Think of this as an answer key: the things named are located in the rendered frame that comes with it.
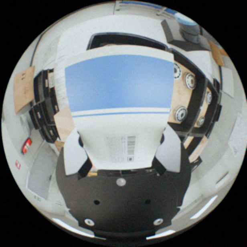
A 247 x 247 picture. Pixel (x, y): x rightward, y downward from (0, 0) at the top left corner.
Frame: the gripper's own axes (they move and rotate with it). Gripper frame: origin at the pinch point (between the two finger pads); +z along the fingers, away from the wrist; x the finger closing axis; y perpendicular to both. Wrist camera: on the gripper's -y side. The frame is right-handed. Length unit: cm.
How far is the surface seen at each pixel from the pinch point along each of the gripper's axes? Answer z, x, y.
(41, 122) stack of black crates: 58, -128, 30
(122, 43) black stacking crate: 27.7, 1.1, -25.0
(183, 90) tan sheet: 27.8, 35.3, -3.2
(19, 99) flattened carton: 55, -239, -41
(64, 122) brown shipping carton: 24.6, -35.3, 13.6
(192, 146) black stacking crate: 22, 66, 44
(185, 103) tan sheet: 27.8, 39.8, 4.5
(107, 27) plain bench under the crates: 41, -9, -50
